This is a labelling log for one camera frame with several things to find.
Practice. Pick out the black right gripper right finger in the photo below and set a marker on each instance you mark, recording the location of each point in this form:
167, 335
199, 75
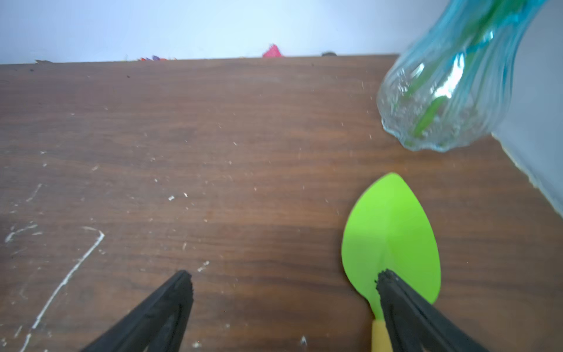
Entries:
414, 324

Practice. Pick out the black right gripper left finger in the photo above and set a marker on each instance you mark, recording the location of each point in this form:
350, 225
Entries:
157, 324

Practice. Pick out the green leaf spatula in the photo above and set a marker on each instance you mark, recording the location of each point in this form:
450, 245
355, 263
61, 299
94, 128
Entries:
388, 229

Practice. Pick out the blue glass vase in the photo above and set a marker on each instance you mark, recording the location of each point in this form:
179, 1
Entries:
454, 85

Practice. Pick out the pink scrap at wall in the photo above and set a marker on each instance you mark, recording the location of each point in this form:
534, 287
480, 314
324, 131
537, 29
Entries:
272, 52

